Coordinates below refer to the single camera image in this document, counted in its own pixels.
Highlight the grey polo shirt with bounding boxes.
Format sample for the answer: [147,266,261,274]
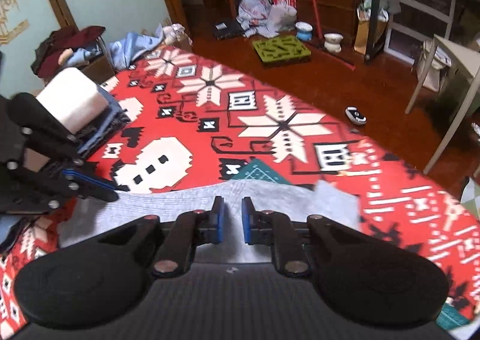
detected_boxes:
[58,179,360,264]

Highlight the pile of clothes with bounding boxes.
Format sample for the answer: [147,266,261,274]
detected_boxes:
[31,23,193,80]

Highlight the folded white towel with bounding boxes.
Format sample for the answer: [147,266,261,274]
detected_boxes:
[36,67,109,134]

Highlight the folded blue jeans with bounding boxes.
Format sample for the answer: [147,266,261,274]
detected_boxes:
[76,86,131,158]

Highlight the green cutting mat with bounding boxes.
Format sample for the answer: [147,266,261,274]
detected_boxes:
[231,159,471,330]

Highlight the red christmas pattern blanket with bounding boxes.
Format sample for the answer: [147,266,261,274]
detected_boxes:
[1,48,479,339]

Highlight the small white floor gadget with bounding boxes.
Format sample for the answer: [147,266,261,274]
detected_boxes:
[345,106,367,126]

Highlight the beige plastic chair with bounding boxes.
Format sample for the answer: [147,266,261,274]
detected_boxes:
[405,35,479,174]

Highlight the white ceramic cup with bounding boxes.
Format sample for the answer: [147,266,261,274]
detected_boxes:
[324,33,343,53]

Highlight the green patterned floor tray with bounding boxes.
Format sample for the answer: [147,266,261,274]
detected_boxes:
[252,35,312,65]

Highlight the blue ceramic cup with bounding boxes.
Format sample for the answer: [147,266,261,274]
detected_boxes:
[295,22,313,42]

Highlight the white drawer unit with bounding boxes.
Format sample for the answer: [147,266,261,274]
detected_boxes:
[384,0,456,64]

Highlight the wooden drawer chest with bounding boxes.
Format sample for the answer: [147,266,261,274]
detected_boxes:
[296,0,360,46]

